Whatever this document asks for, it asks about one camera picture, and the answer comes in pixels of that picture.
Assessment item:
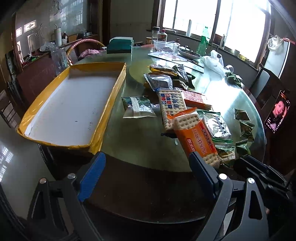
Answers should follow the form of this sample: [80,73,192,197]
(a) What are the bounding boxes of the hula hoop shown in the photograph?
[66,38,105,59]

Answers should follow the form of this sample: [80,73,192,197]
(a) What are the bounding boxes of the clear green snack sachet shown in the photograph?
[121,96,156,118]

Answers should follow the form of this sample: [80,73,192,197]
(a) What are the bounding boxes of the teal tissue box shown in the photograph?
[107,37,134,54]

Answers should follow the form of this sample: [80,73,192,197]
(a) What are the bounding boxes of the pink cloth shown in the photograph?
[79,49,100,59]

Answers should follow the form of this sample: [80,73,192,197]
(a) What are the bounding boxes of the green plastic bottle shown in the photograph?
[197,26,210,56]

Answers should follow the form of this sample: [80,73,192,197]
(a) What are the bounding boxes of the printed paper mat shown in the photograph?
[148,52,204,73]

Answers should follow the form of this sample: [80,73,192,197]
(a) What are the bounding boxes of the round cracker green pack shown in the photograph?
[197,110,233,143]

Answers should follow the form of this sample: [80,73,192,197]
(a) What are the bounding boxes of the blue white cracker pack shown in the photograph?
[158,88,187,131]

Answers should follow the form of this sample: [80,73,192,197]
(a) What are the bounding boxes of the yellow brown biscuit pack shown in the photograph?
[149,64,178,76]

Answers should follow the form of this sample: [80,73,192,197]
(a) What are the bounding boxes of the red label bottle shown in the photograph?
[158,29,168,42]

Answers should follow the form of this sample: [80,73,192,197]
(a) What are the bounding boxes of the white plastic bag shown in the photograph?
[201,50,226,77]

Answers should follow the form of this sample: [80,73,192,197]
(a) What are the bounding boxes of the smartphone with video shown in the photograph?
[264,91,290,133]

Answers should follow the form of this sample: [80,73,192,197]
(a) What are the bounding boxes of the metal dish with food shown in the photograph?
[179,48,201,60]

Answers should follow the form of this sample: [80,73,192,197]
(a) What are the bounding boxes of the red orange cracker pack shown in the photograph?
[181,90,212,110]

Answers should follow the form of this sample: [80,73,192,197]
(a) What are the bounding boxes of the dark green snack packet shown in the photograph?
[234,108,250,121]

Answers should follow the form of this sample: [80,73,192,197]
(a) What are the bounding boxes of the green vegetable bundle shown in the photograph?
[225,72,244,88]

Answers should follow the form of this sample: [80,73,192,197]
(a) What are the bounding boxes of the clear plastic food container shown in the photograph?
[153,40,180,55]

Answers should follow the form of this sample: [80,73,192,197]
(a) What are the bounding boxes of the yellow cardboard tray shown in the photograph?
[17,62,126,154]

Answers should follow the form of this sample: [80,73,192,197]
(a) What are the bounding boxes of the wooden chair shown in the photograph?
[249,63,290,109]

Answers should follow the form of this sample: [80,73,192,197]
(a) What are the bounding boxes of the glass jar dark lid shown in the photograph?
[152,27,160,44]

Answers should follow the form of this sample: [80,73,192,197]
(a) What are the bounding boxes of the white thermos bottle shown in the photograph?
[54,27,62,47]

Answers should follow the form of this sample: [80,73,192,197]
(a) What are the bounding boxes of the silver foil snack bag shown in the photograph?
[144,74,173,91]

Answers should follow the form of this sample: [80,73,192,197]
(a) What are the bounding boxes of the clear plastic cup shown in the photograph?
[51,48,69,76]

